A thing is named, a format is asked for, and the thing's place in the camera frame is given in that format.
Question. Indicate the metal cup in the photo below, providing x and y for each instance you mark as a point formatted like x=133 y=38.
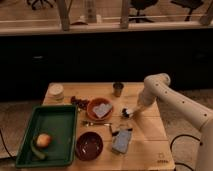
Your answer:
x=117 y=89

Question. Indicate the metal fork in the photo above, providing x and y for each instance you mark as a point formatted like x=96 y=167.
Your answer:
x=89 y=123

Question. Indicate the green plastic tray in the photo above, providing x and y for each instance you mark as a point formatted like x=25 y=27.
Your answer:
x=60 y=123

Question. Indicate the cream round container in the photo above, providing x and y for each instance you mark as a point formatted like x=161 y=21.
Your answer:
x=56 y=91

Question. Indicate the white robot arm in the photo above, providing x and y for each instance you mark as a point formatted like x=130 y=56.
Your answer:
x=199 y=116

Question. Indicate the orange bowl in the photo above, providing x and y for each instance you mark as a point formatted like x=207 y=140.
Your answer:
x=95 y=102

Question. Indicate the green cucumber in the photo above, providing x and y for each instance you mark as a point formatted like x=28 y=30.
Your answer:
x=40 y=155

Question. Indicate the orange apple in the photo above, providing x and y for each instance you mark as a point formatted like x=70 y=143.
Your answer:
x=43 y=140

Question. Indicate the purple bowl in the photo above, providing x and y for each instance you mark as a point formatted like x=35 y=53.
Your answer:
x=89 y=146

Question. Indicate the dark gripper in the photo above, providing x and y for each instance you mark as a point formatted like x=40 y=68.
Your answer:
x=127 y=113

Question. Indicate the dark grapes bunch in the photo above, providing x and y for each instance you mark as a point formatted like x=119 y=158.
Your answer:
x=80 y=103

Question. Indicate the grey sponge in bowl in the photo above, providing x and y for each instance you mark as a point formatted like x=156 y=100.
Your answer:
x=102 y=109

